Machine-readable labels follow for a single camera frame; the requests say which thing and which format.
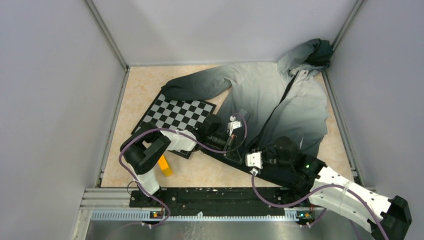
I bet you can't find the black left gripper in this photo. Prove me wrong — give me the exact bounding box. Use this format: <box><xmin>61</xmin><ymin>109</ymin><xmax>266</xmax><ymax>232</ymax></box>
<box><xmin>207</xmin><ymin>132</ymin><xmax>242</xmax><ymax>164</ymax></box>

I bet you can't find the grey gradient hooded jacket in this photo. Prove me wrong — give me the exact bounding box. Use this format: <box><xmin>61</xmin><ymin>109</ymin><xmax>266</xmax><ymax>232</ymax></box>
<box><xmin>161</xmin><ymin>38</ymin><xmax>334</xmax><ymax>157</ymax></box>

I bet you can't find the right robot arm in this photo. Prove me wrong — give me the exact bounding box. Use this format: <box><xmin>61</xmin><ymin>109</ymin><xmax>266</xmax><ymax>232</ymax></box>
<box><xmin>260</xmin><ymin>136</ymin><xmax>413</xmax><ymax>240</ymax></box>

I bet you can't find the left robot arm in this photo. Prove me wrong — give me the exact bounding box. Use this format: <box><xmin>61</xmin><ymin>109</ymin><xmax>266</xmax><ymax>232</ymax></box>
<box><xmin>118</xmin><ymin>113</ymin><xmax>248</xmax><ymax>207</ymax></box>

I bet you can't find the black white checkerboard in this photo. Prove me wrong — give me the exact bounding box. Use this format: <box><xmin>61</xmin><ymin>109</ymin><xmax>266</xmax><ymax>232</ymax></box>
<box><xmin>131</xmin><ymin>90</ymin><xmax>217</xmax><ymax>160</ymax></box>

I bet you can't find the yellow block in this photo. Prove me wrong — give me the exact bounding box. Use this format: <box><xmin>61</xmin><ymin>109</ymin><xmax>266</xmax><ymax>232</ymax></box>
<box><xmin>157</xmin><ymin>155</ymin><xmax>173</xmax><ymax>177</ymax></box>

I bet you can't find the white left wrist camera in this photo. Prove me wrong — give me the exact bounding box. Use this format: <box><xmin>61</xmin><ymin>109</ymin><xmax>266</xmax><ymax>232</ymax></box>
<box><xmin>227</xmin><ymin>115</ymin><xmax>242</xmax><ymax>136</ymax></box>

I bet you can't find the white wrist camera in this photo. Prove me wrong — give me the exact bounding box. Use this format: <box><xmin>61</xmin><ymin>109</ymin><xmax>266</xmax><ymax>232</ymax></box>
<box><xmin>227</xmin><ymin>115</ymin><xmax>242</xmax><ymax>136</ymax></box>
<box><xmin>245</xmin><ymin>151</ymin><xmax>263</xmax><ymax>176</ymax></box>

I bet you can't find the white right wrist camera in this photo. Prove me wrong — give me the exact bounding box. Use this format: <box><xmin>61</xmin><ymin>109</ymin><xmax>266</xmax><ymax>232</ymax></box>
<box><xmin>245</xmin><ymin>151</ymin><xmax>263</xmax><ymax>176</ymax></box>

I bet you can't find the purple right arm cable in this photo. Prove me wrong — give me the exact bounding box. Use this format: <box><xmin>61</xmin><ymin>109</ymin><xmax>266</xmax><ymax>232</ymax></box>
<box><xmin>251</xmin><ymin>168</ymin><xmax>390</xmax><ymax>240</ymax></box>

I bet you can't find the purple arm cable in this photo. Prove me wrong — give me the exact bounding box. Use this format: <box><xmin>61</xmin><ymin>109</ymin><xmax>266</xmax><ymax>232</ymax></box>
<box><xmin>118</xmin><ymin>112</ymin><xmax>249</xmax><ymax>229</ymax></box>
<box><xmin>251</xmin><ymin>168</ymin><xmax>390</xmax><ymax>240</ymax></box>

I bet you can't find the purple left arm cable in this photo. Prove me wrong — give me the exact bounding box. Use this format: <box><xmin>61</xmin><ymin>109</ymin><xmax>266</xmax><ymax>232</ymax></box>
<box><xmin>118</xmin><ymin>112</ymin><xmax>249</xmax><ymax>229</ymax></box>

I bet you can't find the grey cable duct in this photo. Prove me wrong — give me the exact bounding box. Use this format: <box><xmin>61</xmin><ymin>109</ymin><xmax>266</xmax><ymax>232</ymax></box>
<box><xmin>91</xmin><ymin>210</ymin><xmax>299</xmax><ymax>222</ymax></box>

